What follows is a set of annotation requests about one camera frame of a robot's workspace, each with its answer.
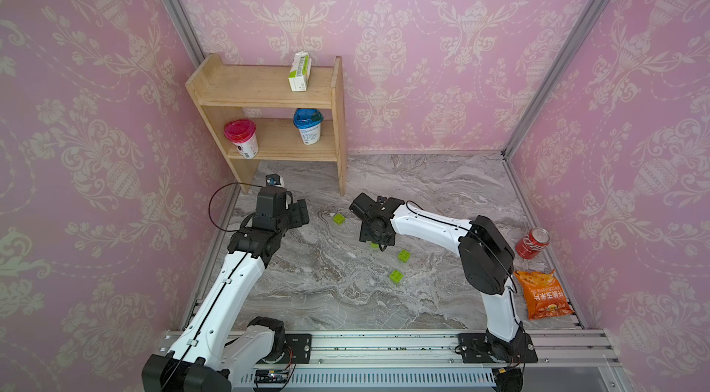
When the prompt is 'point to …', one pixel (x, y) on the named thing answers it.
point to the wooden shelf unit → (252, 116)
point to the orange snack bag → (544, 296)
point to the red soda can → (533, 242)
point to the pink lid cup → (242, 133)
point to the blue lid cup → (309, 120)
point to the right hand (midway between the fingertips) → (371, 237)
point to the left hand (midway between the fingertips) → (293, 206)
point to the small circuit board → (271, 376)
